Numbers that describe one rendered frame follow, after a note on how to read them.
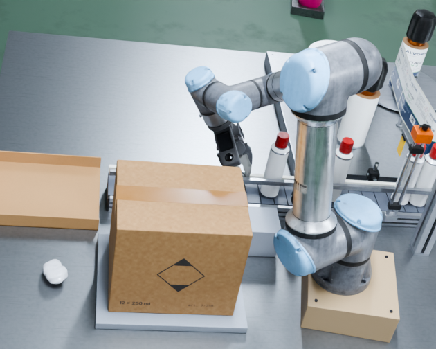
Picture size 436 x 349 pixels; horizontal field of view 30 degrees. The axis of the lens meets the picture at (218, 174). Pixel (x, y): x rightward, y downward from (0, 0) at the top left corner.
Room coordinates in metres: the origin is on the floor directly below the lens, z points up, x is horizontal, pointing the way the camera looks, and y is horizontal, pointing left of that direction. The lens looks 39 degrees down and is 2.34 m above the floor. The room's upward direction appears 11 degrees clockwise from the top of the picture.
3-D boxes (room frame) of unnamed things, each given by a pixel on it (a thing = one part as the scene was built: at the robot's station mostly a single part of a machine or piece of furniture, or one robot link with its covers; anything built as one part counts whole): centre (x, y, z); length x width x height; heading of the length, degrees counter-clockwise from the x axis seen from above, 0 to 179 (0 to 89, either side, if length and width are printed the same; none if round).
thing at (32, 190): (1.65, 0.45, 0.85); 0.30 x 0.26 x 0.04; 102
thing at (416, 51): (2.48, -0.56, 1.04); 0.09 x 0.09 x 0.29
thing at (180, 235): (1.42, 0.07, 0.99); 0.30 x 0.24 x 0.27; 102
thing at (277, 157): (1.79, -0.15, 0.98); 0.05 x 0.05 x 0.20
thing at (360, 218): (1.48, -0.34, 1.08); 0.13 x 0.12 x 0.14; 131
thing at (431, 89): (2.48, -0.56, 0.89); 0.31 x 0.31 x 0.01
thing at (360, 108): (2.12, -0.38, 1.03); 0.09 x 0.09 x 0.30
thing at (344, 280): (1.49, -0.35, 0.97); 0.15 x 0.15 x 0.10
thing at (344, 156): (1.82, -0.33, 0.98); 0.05 x 0.05 x 0.20
